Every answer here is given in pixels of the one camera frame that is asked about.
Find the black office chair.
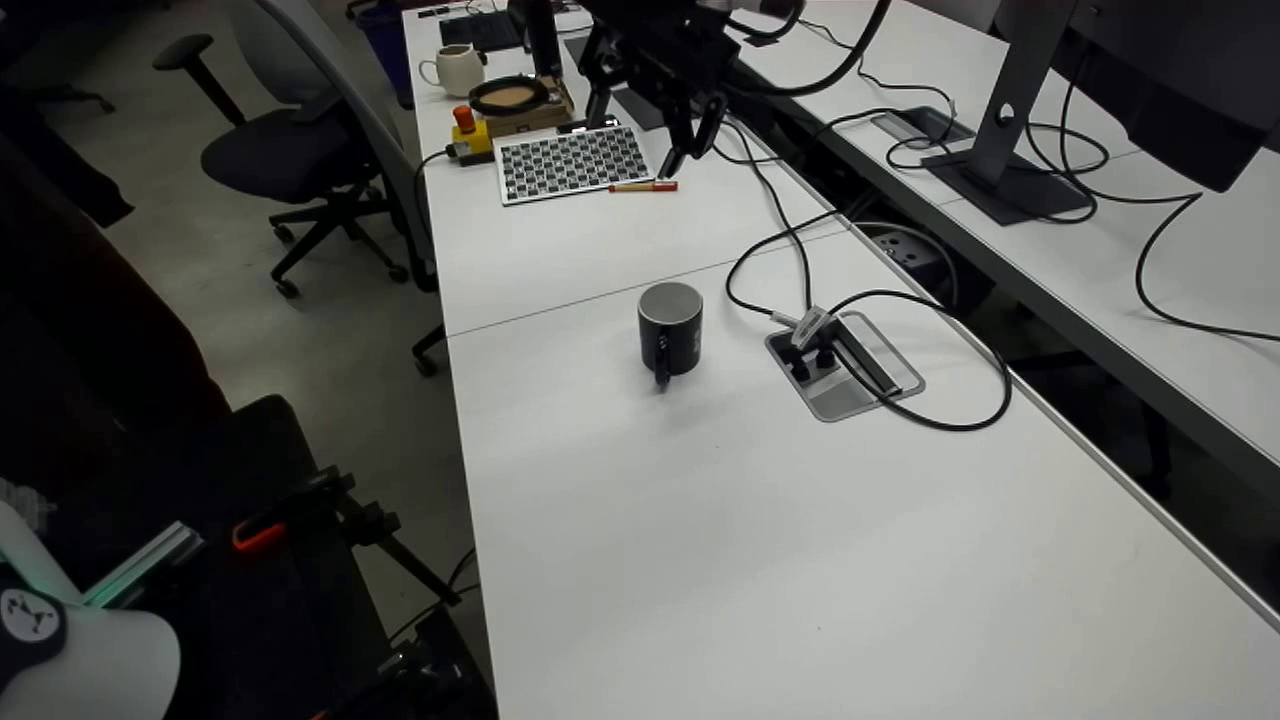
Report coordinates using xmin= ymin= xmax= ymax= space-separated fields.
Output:
xmin=146 ymin=31 xmax=412 ymax=300

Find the silver table outlet box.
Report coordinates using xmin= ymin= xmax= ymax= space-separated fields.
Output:
xmin=765 ymin=308 xmax=926 ymax=427

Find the black flat box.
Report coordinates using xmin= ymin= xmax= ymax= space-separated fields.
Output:
xmin=434 ymin=4 xmax=527 ymax=57

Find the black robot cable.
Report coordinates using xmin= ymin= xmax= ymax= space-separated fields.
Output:
xmin=735 ymin=0 xmax=896 ymax=105

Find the black mug with white print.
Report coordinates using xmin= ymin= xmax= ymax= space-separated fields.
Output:
xmin=632 ymin=278 xmax=706 ymax=391

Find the aluminium extrusion bar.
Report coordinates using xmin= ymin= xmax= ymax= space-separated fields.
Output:
xmin=75 ymin=515 xmax=211 ymax=612

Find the black looped cable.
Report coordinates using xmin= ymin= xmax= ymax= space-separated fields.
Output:
xmin=812 ymin=284 xmax=1016 ymax=438

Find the orange black clamp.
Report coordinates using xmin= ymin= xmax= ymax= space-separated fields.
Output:
xmin=227 ymin=515 xmax=297 ymax=557

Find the black monitor cable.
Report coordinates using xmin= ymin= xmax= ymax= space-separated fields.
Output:
xmin=1133 ymin=192 xmax=1280 ymax=346
xmin=825 ymin=79 xmax=1117 ymax=208

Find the grey office chair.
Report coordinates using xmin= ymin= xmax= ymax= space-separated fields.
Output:
xmin=233 ymin=0 xmax=453 ymax=379

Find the black table cable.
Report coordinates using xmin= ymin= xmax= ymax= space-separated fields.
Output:
xmin=712 ymin=114 xmax=825 ymax=336

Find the silver monitor stand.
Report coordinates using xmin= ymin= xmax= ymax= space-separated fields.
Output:
xmin=921 ymin=0 xmax=1094 ymax=227

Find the dark monitor on silver stand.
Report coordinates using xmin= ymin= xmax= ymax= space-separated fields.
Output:
xmin=1033 ymin=0 xmax=1280 ymax=198

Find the checkerboard calibration board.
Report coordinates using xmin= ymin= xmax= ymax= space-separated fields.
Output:
xmin=493 ymin=122 xmax=656 ymax=213

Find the black desk divider rail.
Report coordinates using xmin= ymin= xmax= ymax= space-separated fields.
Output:
xmin=725 ymin=66 xmax=1280 ymax=591

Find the grey desk hub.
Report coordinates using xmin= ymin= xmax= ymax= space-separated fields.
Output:
xmin=872 ymin=105 xmax=975 ymax=153

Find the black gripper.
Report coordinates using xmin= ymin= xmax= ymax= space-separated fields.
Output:
xmin=577 ymin=0 xmax=742 ymax=186

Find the yellow emergency stop button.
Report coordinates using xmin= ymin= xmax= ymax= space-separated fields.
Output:
xmin=442 ymin=100 xmax=499 ymax=169

